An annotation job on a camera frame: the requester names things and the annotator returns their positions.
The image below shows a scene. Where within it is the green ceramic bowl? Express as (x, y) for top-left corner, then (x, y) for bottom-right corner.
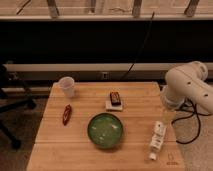
(87, 113), (123, 149)

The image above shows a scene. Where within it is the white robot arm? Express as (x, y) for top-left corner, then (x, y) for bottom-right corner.
(160, 61), (213, 125)

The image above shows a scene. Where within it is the white tube with cap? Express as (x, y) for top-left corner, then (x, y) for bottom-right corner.
(149, 121), (166, 161)

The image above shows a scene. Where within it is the brown chocolate bar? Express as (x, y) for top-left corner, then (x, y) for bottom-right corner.
(110, 92), (121, 106)

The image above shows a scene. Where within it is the white square coaster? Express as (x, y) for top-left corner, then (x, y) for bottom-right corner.
(105, 100), (123, 111)

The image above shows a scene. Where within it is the white baseboard heater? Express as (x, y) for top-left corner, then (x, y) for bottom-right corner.
(3, 62), (213, 82)

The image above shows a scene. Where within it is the red chili pepper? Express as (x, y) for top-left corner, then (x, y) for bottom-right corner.
(62, 105), (72, 126)

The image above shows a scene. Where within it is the translucent plastic measuring cup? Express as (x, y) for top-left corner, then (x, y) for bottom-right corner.
(58, 77), (75, 98)

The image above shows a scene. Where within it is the black office chair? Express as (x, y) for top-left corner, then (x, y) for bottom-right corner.
(0, 64), (36, 150)

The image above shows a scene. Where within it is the black hanging cable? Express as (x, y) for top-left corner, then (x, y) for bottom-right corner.
(119, 11), (156, 82)

